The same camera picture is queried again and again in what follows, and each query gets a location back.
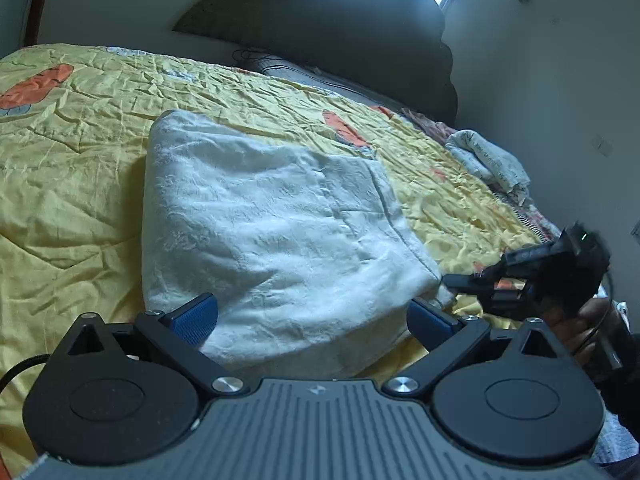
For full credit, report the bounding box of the person's right hand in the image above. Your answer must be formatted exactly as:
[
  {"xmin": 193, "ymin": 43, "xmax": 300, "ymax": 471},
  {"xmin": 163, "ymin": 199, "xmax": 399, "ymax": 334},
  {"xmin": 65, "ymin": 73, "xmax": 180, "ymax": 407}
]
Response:
[{"xmin": 538, "ymin": 298, "xmax": 623, "ymax": 365}]

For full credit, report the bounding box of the patterned crumpled cloth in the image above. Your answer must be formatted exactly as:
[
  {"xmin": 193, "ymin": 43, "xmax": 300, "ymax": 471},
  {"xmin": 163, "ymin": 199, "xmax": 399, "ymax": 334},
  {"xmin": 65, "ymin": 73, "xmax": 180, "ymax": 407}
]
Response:
[{"xmin": 401, "ymin": 108, "xmax": 561, "ymax": 242}]

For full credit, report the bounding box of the yellow carrot print quilt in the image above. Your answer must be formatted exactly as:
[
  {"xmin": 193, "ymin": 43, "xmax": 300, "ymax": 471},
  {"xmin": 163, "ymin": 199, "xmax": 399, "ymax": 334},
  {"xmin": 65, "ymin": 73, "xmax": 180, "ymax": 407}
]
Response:
[{"xmin": 0, "ymin": 41, "xmax": 561, "ymax": 478}]

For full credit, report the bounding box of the dark scalloped headboard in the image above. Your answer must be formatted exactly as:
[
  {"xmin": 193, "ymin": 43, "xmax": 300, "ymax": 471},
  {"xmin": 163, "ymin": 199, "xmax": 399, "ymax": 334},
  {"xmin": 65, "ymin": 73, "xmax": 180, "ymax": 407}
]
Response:
[{"xmin": 174, "ymin": 0, "xmax": 458, "ymax": 124}]

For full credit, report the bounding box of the grey mattress edge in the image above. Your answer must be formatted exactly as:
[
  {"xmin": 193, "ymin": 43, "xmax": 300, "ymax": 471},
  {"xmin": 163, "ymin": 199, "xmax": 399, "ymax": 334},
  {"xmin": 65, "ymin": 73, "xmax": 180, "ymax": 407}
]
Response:
[{"xmin": 232, "ymin": 49, "xmax": 406, "ymax": 113}]

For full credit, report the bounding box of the black cable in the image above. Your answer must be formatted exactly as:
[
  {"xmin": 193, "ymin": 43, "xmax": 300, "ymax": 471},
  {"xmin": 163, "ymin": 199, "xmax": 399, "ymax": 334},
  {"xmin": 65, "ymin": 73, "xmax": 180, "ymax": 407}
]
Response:
[{"xmin": 0, "ymin": 268, "xmax": 626, "ymax": 396}]

